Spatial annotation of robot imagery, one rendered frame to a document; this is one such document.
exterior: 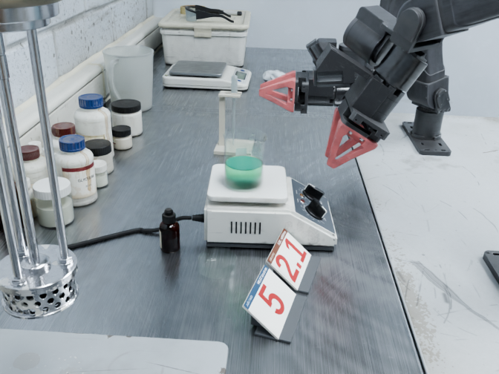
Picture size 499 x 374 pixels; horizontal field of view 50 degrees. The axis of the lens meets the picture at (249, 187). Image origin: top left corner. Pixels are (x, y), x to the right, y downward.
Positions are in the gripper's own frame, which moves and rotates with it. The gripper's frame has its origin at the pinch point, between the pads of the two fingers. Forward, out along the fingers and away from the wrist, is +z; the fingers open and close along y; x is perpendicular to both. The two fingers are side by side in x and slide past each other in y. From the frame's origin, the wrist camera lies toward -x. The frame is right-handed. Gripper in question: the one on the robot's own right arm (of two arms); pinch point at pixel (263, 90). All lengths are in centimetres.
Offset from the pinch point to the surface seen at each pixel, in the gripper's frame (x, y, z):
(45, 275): -5, 73, 13
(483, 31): 7, -115, -79
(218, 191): 4.5, 38.2, 4.0
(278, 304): 12, 54, -6
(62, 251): -6, 71, 13
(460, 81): 27, -115, -74
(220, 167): 4.5, 29.6, 5.0
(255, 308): 10, 58, -3
